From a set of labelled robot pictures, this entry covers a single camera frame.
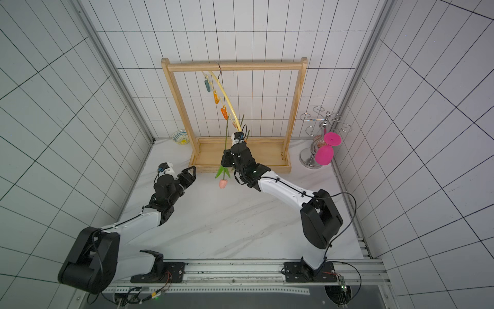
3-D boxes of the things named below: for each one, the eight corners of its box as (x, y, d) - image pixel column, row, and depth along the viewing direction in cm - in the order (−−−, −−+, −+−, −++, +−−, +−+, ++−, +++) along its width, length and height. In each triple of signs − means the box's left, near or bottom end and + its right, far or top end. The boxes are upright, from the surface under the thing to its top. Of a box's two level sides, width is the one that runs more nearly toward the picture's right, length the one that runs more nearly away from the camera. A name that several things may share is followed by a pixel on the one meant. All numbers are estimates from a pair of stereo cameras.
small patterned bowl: (172, 141, 120) (170, 137, 117) (181, 132, 125) (179, 128, 122) (184, 146, 117) (183, 142, 114) (193, 136, 122) (192, 132, 119)
